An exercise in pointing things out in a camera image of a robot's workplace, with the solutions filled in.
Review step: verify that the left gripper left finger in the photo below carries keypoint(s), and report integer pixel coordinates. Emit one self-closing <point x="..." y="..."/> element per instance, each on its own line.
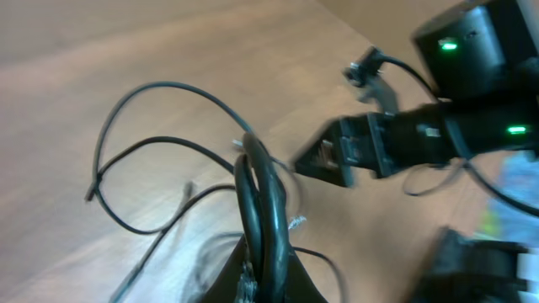
<point x="236" y="283"/>

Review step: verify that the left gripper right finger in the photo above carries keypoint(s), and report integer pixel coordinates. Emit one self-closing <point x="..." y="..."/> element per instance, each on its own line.
<point x="299" y="286"/>

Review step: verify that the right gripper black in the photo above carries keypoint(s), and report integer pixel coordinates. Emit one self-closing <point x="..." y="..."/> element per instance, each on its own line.
<point x="352" y="141"/>

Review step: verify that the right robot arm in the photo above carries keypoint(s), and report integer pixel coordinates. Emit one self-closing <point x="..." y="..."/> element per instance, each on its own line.
<point x="483" y="59"/>

